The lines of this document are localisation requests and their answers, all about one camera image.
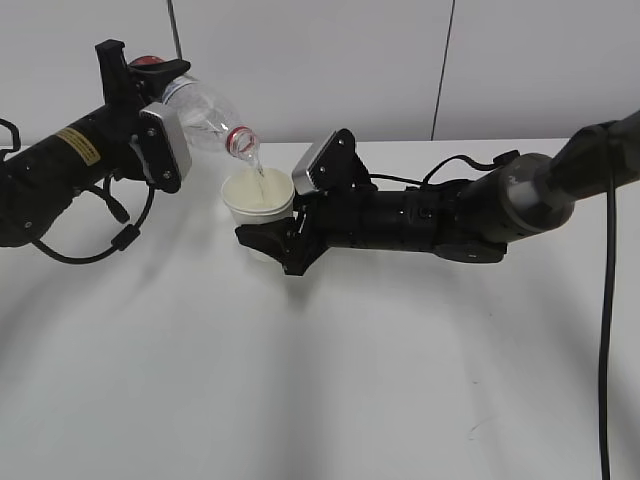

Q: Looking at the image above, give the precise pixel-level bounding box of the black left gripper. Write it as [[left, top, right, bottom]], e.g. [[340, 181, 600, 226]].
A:
[[95, 40, 191, 175]]

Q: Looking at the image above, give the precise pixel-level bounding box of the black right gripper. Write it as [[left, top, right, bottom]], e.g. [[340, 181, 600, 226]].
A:
[[235, 193, 350, 276]]

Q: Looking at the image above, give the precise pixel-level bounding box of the white paper cup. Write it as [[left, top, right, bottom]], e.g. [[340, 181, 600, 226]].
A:
[[221, 168, 295, 226]]

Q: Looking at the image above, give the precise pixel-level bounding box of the clear plastic water bottle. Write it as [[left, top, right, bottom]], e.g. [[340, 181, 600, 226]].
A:
[[132, 55, 263, 172]]

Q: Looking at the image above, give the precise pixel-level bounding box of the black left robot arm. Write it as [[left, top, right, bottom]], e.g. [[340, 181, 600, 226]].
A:
[[1, 39, 191, 262]]

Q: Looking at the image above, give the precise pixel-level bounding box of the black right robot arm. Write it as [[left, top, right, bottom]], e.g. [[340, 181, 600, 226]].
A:
[[235, 115, 639, 276]]

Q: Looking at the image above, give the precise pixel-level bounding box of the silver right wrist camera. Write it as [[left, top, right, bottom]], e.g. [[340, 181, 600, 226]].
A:
[[291, 129, 376, 196]]

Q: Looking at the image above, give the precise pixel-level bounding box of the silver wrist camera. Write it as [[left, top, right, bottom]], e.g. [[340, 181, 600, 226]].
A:
[[291, 129, 376, 196], [135, 102, 192, 194]]

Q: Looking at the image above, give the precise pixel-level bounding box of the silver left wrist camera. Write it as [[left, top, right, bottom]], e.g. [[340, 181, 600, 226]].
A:
[[135, 102, 192, 194]]

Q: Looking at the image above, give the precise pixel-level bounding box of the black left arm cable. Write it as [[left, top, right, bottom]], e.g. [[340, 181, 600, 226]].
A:
[[0, 118, 156, 264]]

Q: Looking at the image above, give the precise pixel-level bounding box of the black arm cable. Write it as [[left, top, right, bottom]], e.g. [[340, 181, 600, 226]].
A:
[[369, 119, 624, 480], [0, 118, 156, 264]]

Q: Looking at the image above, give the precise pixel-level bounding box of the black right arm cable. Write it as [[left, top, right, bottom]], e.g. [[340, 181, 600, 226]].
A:
[[369, 119, 624, 480]]

